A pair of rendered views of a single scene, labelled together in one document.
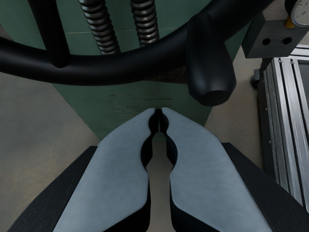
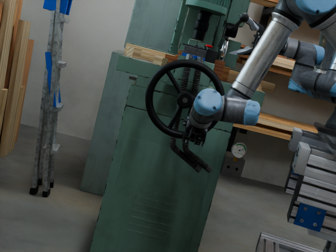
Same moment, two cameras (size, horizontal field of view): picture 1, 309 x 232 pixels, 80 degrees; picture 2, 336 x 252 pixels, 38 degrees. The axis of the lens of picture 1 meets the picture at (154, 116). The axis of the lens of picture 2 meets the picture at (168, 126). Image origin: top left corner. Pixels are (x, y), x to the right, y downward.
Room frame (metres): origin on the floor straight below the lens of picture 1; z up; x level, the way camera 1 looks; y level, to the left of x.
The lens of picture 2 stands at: (-1.65, 0.24, 0.98)
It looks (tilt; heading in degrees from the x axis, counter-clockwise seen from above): 9 degrees down; 355
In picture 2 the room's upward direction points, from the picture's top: 15 degrees clockwise
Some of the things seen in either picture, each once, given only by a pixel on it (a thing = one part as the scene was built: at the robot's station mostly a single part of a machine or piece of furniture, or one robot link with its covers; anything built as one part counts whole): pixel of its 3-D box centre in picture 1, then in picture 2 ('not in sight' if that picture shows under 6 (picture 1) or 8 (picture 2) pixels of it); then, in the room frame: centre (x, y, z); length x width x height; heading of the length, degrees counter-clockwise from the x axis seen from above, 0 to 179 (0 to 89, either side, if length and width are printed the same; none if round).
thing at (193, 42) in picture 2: not in sight; (195, 50); (0.48, 0.02, 0.99); 0.14 x 0.07 x 0.09; 176
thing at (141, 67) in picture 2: not in sight; (190, 80); (0.35, 0.02, 0.87); 0.61 x 0.30 x 0.06; 86
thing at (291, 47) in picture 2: not in sight; (288, 48); (0.25, -0.31, 1.09); 0.08 x 0.05 x 0.08; 176
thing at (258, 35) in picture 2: not in sight; (269, 42); (0.25, -0.23, 1.09); 0.12 x 0.09 x 0.08; 86
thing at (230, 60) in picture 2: not in sight; (228, 53); (0.63, -0.15, 1.02); 0.09 x 0.07 x 0.12; 86
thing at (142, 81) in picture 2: not in sight; (184, 90); (0.40, 0.03, 0.82); 0.40 x 0.21 x 0.04; 86
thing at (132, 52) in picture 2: not in sight; (133, 52); (0.43, 0.27, 0.92); 0.05 x 0.04 x 0.04; 133
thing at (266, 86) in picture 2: not in sight; (211, 72); (0.45, -0.07, 0.92); 0.55 x 0.02 x 0.04; 86
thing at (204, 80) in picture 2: not in sight; (193, 70); (0.27, 0.03, 0.91); 0.15 x 0.14 x 0.09; 86
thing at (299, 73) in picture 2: not in sight; (304, 79); (0.24, -0.40, 0.99); 0.11 x 0.08 x 0.11; 50
